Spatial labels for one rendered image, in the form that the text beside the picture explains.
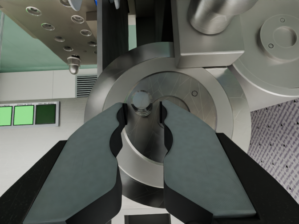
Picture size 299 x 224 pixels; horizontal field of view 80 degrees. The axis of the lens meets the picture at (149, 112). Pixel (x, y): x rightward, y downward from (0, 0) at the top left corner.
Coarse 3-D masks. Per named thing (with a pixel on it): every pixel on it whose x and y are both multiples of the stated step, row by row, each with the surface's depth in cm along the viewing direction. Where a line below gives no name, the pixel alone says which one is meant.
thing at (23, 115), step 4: (16, 108) 49; (20, 108) 49; (24, 108) 49; (28, 108) 49; (32, 108) 49; (16, 112) 49; (20, 112) 49; (24, 112) 49; (28, 112) 49; (32, 112) 49; (16, 116) 49; (20, 116) 49; (24, 116) 49; (28, 116) 49; (32, 116) 49; (16, 120) 49; (20, 120) 49; (24, 120) 49; (28, 120) 49
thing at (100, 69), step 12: (120, 0) 32; (108, 12) 21; (120, 12) 31; (108, 24) 21; (120, 24) 31; (108, 36) 20; (120, 36) 30; (108, 48) 20; (120, 48) 29; (108, 60) 20
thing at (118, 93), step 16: (144, 64) 16; (160, 64) 16; (128, 80) 16; (208, 80) 16; (112, 96) 16; (224, 96) 16; (224, 112) 16; (224, 128) 15; (128, 144) 15; (128, 160) 15; (144, 160) 15; (144, 176) 15; (160, 176) 15
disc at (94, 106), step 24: (144, 48) 17; (168, 48) 17; (120, 72) 16; (216, 72) 16; (96, 96) 16; (240, 96) 16; (240, 120) 16; (240, 144) 15; (120, 168) 15; (144, 192) 15
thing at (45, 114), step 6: (42, 108) 49; (48, 108) 49; (54, 108) 49; (36, 114) 49; (42, 114) 49; (48, 114) 49; (54, 114) 49; (36, 120) 49; (42, 120) 49; (48, 120) 49; (54, 120) 49
